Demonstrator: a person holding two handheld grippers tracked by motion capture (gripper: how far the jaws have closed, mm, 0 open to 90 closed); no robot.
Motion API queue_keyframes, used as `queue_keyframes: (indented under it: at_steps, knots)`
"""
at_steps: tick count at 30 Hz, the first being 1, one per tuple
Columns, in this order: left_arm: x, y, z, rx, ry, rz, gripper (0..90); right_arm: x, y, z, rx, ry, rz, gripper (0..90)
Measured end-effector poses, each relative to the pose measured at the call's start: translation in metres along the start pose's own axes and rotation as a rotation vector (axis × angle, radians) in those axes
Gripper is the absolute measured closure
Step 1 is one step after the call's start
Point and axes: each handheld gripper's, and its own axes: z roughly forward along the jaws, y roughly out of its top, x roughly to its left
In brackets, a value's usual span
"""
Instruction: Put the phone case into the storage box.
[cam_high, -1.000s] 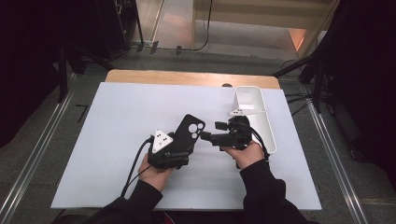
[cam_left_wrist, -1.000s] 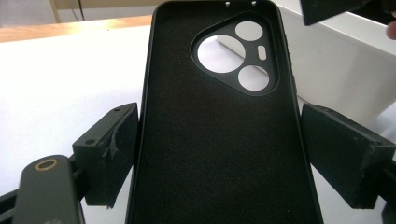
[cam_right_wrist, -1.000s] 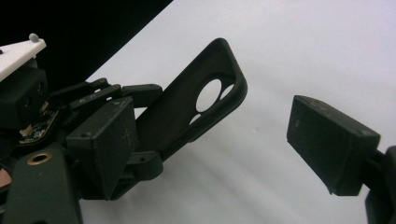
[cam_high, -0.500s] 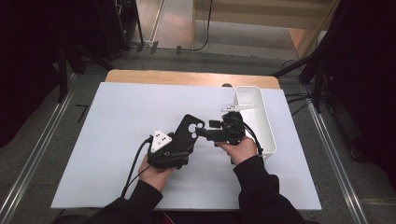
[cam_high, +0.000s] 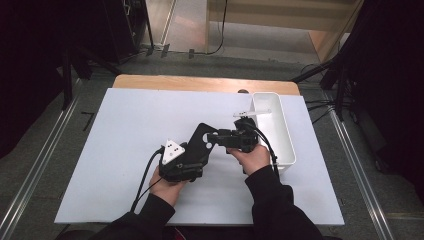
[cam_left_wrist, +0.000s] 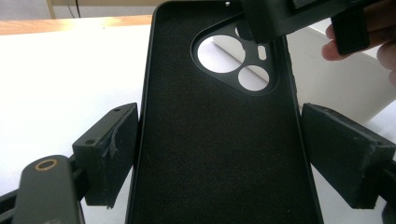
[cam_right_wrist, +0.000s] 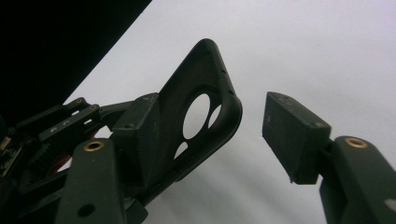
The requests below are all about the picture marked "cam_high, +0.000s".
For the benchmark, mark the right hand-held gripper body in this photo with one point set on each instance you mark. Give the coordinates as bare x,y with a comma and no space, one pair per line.
243,136

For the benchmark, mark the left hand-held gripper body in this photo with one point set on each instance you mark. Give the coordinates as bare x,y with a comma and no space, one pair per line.
176,166

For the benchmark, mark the white plastic bin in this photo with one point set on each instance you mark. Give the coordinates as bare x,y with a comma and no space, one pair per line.
276,133

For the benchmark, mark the person's left hand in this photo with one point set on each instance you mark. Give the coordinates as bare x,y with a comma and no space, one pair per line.
166,190

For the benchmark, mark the person's right hand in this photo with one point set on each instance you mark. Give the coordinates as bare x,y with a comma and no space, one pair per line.
253,160

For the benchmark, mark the wooden table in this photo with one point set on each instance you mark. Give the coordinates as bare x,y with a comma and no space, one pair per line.
200,83

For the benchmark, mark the white board sheet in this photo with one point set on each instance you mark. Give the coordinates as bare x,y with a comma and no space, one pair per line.
116,150

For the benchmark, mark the black metal stand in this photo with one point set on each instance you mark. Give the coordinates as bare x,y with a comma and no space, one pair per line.
66,80
336,76

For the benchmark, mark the beige wooden panel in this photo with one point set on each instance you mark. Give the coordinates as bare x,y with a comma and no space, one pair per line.
280,15

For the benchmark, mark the black equipment cabinet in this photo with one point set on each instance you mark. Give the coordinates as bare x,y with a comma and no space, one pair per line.
123,30

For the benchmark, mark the metal floor rail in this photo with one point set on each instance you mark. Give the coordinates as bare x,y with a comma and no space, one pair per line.
40,166
363,176

